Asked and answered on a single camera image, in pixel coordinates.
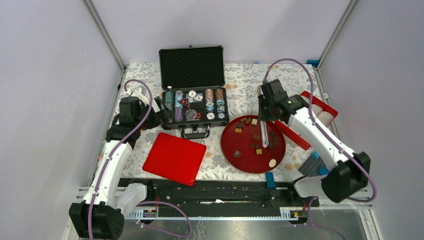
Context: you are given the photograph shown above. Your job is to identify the blue lego brick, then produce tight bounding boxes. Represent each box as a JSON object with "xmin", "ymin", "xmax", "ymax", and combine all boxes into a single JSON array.
[{"xmin": 265, "ymin": 172, "xmax": 276, "ymax": 189}]

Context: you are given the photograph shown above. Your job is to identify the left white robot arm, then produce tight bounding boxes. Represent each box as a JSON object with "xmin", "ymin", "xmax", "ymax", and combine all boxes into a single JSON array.
[{"xmin": 68, "ymin": 87, "xmax": 172, "ymax": 240}]

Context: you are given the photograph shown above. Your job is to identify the purple cable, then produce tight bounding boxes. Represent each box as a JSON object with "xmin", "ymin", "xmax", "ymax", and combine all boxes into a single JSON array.
[
  {"xmin": 86, "ymin": 78, "xmax": 194, "ymax": 240},
  {"xmin": 263, "ymin": 58, "xmax": 378, "ymax": 240}
]

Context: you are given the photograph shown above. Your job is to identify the red square box lid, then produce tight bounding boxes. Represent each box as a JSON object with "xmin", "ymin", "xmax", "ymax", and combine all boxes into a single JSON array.
[{"xmin": 142, "ymin": 132, "xmax": 207, "ymax": 186}]

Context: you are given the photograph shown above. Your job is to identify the silver metal tongs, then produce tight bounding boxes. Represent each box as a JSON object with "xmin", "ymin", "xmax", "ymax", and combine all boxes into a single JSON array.
[{"xmin": 259, "ymin": 120, "xmax": 269, "ymax": 148}]

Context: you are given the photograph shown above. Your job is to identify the white oval chocolate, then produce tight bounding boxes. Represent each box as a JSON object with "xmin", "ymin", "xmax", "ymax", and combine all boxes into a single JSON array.
[{"xmin": 268, "ymin": 159, "xmax": 277, "ymax": 168}]

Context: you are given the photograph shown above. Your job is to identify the red chocolate box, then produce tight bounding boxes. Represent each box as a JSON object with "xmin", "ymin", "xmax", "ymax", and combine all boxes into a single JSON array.
[{"xmin": 274, "ymin": 96, "xmax": 338, "ymax": 150}]

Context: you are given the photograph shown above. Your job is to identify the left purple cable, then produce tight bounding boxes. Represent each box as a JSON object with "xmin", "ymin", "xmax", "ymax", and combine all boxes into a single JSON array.
[{"xmin": 86, "ymin": 78, "xmax": 194, "ymax": 240}]

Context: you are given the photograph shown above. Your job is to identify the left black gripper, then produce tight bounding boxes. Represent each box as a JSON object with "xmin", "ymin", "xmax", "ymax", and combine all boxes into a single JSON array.
[{"xmin": 135, "ymin": 96, "xmax": 174, "ymax": 130}]

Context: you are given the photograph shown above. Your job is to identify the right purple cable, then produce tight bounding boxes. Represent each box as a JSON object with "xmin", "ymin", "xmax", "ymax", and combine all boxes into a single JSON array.
[{"xmin": 263, "ymin": 58, "xmax": 378, "ymax": 240}]

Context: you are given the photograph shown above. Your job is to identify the black poker chip case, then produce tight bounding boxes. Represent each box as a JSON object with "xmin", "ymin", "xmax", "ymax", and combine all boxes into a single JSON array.
[{"xmin": 158, "ymin": 45, "xmax": 229, "ymax": 140}]

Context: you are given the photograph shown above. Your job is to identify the dark heart chocolate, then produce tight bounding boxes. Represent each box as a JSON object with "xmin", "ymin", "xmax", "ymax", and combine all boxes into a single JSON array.
[{"xmin": 233, "ymin": 150, "xmax": 242, "ymax": 158}]

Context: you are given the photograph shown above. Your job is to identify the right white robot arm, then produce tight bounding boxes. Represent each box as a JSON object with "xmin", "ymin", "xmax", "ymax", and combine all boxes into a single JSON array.
[{"xmin": 258, "ymin": 79, "xmax": 374, "ymax": 206}]

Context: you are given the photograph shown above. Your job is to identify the floral tablecloth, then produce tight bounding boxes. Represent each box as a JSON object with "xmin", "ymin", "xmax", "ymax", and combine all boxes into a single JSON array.
[{"xmin": 121, "ymin": 62, "xmax": 312, "ymax": 182}]

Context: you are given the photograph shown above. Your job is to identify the round red tray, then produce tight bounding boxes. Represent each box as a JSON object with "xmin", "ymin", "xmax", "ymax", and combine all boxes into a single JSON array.
[{"xmin": 220, "ymin": 114, "xmax": 286, "ymax": 174}]

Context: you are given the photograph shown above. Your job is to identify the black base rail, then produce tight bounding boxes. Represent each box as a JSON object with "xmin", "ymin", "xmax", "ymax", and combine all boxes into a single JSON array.
[{"xmin": 118, "ymin": 178, "xmax": 320, "ymax": 218}]

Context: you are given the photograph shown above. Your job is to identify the grey lego baseplate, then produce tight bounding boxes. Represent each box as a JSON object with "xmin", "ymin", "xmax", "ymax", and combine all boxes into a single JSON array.
[{"xmin": 298, "ymin": 151, "xmax": 330, "ymax": 177}]

